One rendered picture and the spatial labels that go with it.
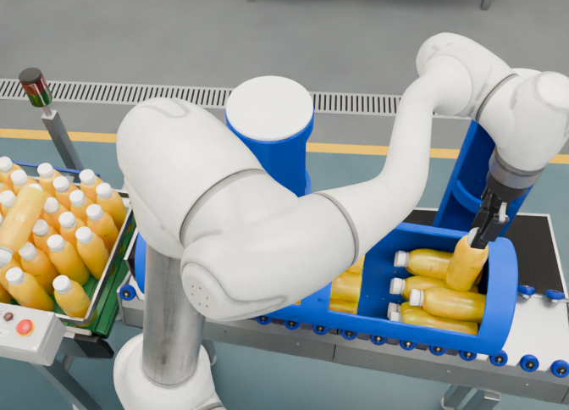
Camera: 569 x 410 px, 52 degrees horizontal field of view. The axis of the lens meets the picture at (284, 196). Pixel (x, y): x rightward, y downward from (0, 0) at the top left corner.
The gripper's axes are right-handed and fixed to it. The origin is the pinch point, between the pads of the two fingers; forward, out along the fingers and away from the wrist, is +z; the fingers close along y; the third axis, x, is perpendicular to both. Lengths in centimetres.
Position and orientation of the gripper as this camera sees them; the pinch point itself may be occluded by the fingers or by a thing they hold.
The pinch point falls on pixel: (481, 229)
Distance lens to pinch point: 129.8
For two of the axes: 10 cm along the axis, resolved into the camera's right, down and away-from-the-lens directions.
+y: 1.9, -8.1, 5.6
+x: -9.8, -1.5, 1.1
